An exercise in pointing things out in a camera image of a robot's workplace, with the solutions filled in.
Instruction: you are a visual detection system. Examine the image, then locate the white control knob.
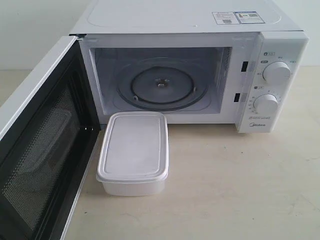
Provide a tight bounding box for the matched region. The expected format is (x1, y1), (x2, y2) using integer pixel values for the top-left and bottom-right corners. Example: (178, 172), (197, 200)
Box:
(253, 94), (279, 115)
(262, 61), (291, 85)

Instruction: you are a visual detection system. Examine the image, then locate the white upper control knob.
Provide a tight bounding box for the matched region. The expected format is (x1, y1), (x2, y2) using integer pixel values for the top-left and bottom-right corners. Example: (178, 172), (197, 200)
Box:
(262, 61), (291, 85)

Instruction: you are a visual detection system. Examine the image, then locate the white lidded plastic container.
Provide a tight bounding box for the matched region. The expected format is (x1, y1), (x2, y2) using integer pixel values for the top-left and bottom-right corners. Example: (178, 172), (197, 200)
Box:
(96, 111), (169, 197)

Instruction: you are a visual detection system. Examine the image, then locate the white microwave oven body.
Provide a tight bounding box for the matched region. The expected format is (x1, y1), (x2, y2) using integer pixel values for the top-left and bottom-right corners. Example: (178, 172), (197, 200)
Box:
(70, 0), (308, 133)

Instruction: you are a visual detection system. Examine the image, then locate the white microwave door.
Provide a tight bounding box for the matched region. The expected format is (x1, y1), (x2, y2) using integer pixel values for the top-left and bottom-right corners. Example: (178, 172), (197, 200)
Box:
(0, 36), (100, 240)

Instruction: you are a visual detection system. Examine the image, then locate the white lower control knob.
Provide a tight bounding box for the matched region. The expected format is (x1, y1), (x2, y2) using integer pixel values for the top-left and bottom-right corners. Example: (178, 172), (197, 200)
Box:
(253, 94), (279, 115)

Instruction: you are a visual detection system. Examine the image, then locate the blue white warning sticker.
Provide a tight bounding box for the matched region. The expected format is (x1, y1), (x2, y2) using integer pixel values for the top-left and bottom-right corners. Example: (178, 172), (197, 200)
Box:
(212, 11), (265, 25)

